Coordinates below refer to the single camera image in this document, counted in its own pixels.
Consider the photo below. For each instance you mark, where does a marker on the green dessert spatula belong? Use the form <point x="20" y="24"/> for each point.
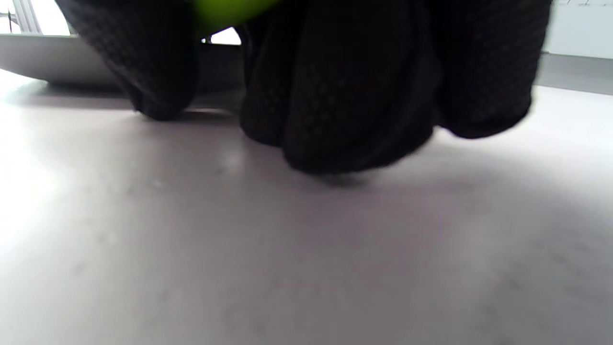
<point x="230" y="12"/>

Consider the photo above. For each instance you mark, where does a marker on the person's right hand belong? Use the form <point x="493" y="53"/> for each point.
<point x="359" y="86"/>

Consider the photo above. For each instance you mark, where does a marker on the grey round plate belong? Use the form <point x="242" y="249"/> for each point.
<point x="48" y="60"/>

